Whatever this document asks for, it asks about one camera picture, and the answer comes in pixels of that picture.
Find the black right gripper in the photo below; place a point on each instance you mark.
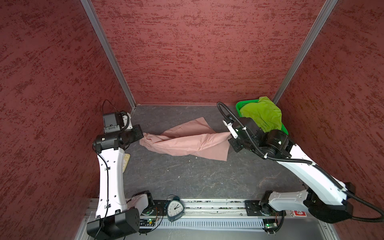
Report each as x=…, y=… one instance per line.
x=237, y=147

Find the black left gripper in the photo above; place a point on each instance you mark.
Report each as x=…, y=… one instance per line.
x=139, y=135

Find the pink shorts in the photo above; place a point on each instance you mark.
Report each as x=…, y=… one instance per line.
x=195, y=138

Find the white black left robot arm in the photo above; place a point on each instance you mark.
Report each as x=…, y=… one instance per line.
x=116, y=217

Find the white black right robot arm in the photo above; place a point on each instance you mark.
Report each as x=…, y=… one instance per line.
x=322, y=199

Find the lime green shorts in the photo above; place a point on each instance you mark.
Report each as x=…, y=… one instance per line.
x=264, y=114

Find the beige calculator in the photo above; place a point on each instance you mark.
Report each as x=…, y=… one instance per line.
x=125, y=162

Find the green plastic basket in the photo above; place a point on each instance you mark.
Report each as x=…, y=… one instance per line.
x=240, y=106

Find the teal alarm clock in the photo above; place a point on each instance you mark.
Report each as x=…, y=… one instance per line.
x=174, y=208

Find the left controller board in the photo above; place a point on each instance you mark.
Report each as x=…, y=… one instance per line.
x=148, y=223

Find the controller board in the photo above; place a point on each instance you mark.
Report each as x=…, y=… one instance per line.
x=270, y=226
x=148, y=223

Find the right controller board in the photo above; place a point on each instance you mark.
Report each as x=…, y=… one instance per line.
x=270, y=226

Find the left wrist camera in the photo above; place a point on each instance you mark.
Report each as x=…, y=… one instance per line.
x=117, y=121

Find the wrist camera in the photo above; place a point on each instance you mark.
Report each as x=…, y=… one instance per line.
x=229, y=125
x=117, y=121

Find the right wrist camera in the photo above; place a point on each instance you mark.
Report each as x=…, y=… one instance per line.
x=229, y=125

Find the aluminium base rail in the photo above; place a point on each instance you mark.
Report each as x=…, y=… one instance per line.
x=212, y=208

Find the left aluminium corner post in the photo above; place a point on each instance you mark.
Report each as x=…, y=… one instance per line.
x=97, y=26

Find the aluminium corner post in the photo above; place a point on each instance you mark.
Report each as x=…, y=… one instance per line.
x=317, y=26
x=97, y=26

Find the right aluminium corner post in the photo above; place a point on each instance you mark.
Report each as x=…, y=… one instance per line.
x=317, y=26

